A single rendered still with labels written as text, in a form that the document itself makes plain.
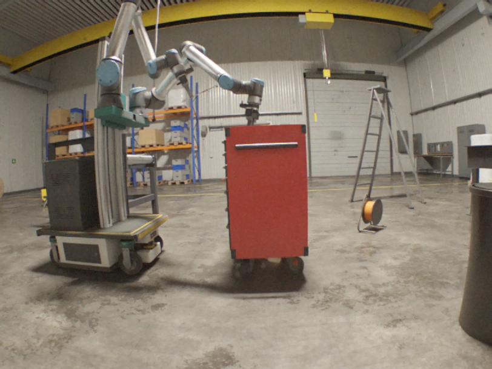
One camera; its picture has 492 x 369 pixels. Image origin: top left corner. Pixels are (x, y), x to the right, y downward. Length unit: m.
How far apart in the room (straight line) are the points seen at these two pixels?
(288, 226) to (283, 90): 10.98
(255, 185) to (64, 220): 1.42
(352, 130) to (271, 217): 11.23
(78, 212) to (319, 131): 11.11
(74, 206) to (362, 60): 13.26
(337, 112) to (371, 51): 3.90
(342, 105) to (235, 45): 5.73
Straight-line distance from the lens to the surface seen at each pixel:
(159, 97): 2.35
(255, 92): 1.69
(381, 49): 14.59
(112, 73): 1.70
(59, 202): 2.12
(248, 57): 12.83
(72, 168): 2.01
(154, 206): 4.08
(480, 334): 1.30
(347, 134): 12.49
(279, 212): 1.55
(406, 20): 11.32
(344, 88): 12.90
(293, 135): 1.54
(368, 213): 2.74
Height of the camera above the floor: 0.73
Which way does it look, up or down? 5 degrees down
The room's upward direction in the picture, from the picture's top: 2 degrees counter-clockwise
